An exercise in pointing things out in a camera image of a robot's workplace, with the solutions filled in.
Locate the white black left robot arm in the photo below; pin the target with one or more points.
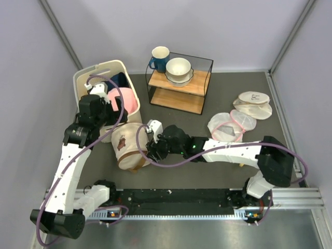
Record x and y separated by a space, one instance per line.
60 214

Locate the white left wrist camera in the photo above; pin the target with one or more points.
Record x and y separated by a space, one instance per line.
99 89

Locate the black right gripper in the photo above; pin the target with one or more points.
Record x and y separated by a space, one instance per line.
153 148

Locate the grey slotted cable duct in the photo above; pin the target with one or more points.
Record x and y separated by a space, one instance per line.
239 214

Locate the white scalloped plate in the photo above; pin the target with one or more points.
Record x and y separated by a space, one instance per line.
180 80

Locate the blue ceramic mug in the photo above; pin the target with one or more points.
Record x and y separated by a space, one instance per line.
160 57

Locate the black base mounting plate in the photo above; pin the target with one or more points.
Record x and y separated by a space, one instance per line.
184 201

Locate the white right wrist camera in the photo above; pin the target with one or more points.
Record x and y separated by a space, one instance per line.
155 127

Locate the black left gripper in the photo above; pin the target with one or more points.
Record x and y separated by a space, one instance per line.
114 114

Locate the pink trimmed mesh bag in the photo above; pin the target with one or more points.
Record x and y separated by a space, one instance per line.
230 127

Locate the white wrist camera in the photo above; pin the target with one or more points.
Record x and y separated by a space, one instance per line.
155 127
99 89

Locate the cream mesh laundry bag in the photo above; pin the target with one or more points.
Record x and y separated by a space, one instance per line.
254 104

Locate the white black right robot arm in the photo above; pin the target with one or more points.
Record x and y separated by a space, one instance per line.
273 161

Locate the navy blue bra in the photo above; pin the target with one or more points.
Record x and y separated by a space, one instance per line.
120 80

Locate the pink bra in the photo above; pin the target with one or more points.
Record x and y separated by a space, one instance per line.
129 100

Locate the white ceramic bowl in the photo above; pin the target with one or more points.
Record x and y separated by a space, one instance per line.
178 66

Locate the black wire wooden shelf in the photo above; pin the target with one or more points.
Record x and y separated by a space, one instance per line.
187 95

